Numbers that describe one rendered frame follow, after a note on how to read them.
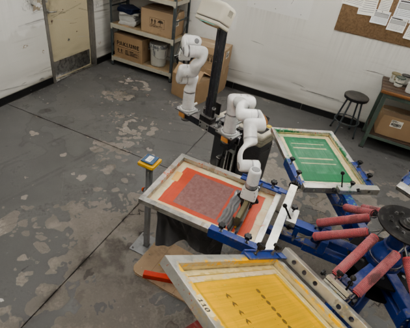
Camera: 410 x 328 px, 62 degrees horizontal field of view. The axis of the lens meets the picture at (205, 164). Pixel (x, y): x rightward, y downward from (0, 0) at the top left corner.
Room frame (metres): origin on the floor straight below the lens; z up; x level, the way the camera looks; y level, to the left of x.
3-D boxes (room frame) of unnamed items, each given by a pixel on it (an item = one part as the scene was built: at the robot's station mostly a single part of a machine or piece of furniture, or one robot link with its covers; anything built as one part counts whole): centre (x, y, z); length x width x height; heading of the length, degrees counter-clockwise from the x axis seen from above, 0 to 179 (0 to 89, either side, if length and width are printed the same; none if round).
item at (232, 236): (1.35, -0.23, 0.98); 0.30 x 0.05 x 0.07; 71
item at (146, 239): (1.99, 0.40, 0.48); 0.22 x 0.22 x 0.96; 71
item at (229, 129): (2.27, -0.15, 1.21); 0.16 x 0.13 x 0.15; 144
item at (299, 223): (1.50, -0.62, 1.02); 0.17 x 0.06 x 0.05; 71
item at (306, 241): (1.55, -0.50, 0.89); 1.24 x 0.06 x 0.06; 71
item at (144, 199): (1.69, -0.09, 0.97); 0.79 x 0.58 x 0.04; 71
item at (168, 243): (1.51, 0.03, 0.74); 0.46 x 0.04 x 0.42; 71
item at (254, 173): (1.66, -0.30, 1.25); 0.15 x 0.10 x 0.11; 14
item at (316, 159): (2.23, -0.92, 1.05); 1.08 x 0.61 x 0.23; 11
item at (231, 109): (2.26, -0.15, 1.37); 0.13 x 0.10 x 0.16; 104
